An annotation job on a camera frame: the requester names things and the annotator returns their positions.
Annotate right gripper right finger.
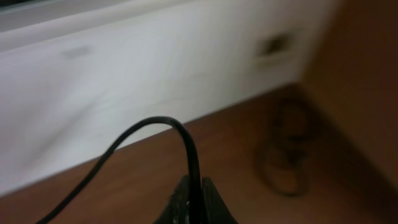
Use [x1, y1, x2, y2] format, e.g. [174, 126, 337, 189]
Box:
[201, 177, 238, 224]

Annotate black USB cable one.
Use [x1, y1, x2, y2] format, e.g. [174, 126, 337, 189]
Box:
[253, 96, 321, 197]

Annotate black USB cable two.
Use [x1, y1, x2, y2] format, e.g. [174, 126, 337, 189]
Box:
[35, 116, 203, 224]

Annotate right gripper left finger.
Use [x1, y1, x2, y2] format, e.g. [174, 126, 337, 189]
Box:
[154, 175, 190, 224]

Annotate white wall socket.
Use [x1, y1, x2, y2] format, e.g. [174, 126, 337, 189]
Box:
[254, 27, 307, 67]

